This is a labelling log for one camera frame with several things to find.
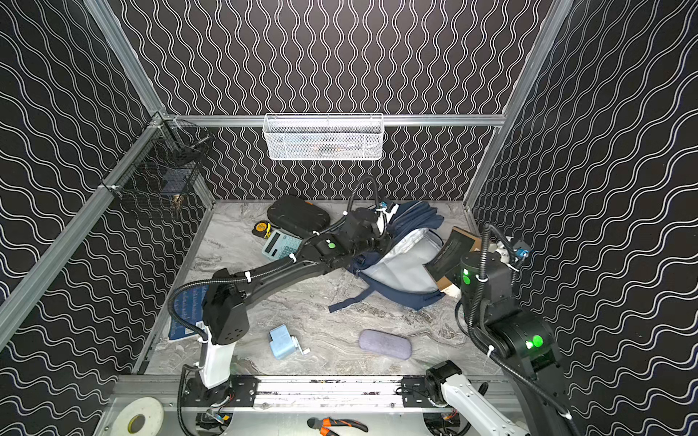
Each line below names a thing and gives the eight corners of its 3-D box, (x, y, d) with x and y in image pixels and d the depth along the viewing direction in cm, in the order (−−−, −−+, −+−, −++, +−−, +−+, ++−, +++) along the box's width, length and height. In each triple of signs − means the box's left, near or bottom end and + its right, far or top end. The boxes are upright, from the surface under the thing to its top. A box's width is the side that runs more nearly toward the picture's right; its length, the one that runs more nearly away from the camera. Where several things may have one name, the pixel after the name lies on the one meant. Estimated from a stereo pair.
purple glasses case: (357, 349, 84) (357, 345, 81) (360, 331, 87) (361, 327, 84) (409, 361, 82) (411, 357, 79) (410, 342, 85) (413, 338, 82)
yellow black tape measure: (253, 238, 110) (251, 233, 108) (257, 225, 114) (255, 221, 112) (270, 238, 110) (268, 233, 108) (273, 226, 114) (271, 221, 112)
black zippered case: (264, 217, 118) (260, 204, 112) (290, 198, 125) (287, 185, 119) (307, 248, 107) (305, 236, 101) (332, 225, 115) (332, 213, 109)
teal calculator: (259, 253, 105) (258, 249, 103) (275, 233, 111) (274, 228, 109) (286, 264, 102) (285, 260, 100) (301, 243, 108) (300, 238, 106)
